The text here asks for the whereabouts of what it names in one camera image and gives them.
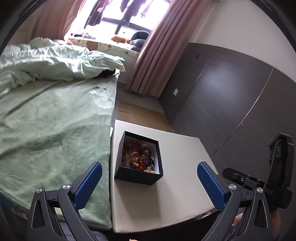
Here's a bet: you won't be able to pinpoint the dark blue cushion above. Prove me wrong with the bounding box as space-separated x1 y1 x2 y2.
130 31 149 52

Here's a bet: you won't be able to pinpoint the pink curtain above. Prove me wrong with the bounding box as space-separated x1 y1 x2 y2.
34 0 86 45
126 0 215 97

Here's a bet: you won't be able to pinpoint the bed with green sheet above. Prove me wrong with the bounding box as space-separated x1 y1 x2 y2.
1 72 119 230

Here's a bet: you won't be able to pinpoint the black jewelry box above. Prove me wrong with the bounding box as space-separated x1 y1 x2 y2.
114 131 164 185

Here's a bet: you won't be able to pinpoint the pink right curtain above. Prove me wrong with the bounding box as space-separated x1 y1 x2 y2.
126 0 215 97

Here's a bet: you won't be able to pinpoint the light green duvet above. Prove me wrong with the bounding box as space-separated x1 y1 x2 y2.
1 37 125 96

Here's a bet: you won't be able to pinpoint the pink left curtain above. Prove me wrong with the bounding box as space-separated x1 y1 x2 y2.
34 0 86 45

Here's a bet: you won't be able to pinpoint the orange plush toy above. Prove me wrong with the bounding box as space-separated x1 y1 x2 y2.
111 36 128 43

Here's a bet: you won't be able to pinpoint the white low table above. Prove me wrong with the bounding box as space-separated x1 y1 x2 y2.
109 120 215 233

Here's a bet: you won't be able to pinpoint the patterned windowsill cushion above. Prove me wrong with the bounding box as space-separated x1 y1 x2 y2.
68 37 139 58

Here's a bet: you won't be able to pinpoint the cardboard floor sheets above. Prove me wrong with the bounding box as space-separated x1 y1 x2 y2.
117 101 173 133

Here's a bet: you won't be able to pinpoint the dark hanging clothes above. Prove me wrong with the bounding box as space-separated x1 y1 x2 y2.
84 0 163 27

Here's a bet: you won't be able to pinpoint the black item on bed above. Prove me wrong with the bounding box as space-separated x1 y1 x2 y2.
98 70 116 78

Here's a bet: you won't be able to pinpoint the dark grey wardrobe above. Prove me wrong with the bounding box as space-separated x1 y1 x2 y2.
159 43 295 180

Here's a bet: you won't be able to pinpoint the white wall switch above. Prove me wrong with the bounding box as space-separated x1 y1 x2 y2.
173 89 179 96

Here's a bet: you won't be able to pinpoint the red string bracelet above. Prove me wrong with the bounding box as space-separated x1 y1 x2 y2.
128 151 149 171

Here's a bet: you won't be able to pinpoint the person right hand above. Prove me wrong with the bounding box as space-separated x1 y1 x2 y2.
231 209 282 241

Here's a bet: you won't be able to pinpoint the brown bead bracelet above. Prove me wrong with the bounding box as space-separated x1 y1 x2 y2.
121 139 151 171

